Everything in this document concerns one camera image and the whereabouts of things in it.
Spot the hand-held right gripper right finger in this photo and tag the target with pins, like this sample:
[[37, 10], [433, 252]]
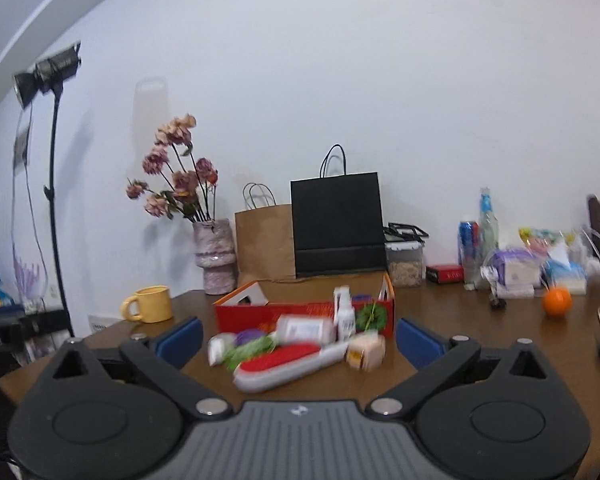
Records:
[[420, 345]]

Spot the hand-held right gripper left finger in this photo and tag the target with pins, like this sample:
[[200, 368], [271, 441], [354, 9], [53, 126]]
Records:
[[180, 342]]

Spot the green spray bottle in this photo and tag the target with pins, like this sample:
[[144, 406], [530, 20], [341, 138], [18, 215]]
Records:
[[252, 350]]

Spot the red cardboard box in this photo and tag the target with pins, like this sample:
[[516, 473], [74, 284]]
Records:
[[260, 316]]

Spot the yellow mug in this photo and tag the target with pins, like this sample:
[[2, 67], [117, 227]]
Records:
[[152, 304]]

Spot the beige small packet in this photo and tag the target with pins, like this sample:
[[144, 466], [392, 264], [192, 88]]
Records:
[[366, 352]]

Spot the purple small item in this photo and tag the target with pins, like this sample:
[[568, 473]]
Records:
[[251, 336]]

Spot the small red box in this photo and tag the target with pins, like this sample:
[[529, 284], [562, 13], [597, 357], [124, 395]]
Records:
[[445, 274]]

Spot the clear food container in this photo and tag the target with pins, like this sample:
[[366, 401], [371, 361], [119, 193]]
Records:
[[405, 267]]

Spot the white spray bottle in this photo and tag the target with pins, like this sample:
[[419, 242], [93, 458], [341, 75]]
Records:
[[344, 315]]

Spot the small black object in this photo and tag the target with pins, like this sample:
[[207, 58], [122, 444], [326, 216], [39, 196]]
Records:
[[497, 303]]

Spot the pink ceramic vase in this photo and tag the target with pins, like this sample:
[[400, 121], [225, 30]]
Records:
[[215, 255]]

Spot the red and white lint brush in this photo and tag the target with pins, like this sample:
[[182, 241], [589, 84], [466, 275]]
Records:
[[280, 367]]

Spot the blue drink can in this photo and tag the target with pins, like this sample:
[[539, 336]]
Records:
[[467, 242]]

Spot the black clip lid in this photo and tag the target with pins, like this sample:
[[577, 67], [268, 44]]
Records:
[[407, 232]]

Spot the white pill bottle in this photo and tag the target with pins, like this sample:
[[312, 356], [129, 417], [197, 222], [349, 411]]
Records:
[[305, 330]]

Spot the clear glass bottle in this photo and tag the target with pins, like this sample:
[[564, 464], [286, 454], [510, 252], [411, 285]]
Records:
[[486, 240]]

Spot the purple packet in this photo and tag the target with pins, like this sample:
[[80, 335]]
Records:
[[510, 257]]

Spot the brown paper bag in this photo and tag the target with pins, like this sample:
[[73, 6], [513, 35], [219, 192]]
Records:
[[265, 245]]

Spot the orange fruit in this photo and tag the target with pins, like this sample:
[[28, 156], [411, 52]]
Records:
[[557, 301]]

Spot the black paper bag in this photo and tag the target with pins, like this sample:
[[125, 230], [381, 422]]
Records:
[[337, 225]]

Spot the blue tissue pack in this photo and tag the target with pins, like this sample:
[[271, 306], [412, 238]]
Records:
[[567, 277]]

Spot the dried pink flowers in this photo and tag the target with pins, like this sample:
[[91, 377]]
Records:
[[180, 180]]

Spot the colourful snack bag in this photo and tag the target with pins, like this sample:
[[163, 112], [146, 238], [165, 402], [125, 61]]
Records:
[[545, 240]]

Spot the purple floral decoration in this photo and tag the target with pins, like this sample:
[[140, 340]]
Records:
[[29, 277]]

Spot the light power adapter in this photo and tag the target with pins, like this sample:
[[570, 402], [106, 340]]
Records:
[[22, 144]]

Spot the studio light on stand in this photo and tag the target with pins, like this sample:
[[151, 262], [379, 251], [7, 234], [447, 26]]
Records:
[[50, 72]]

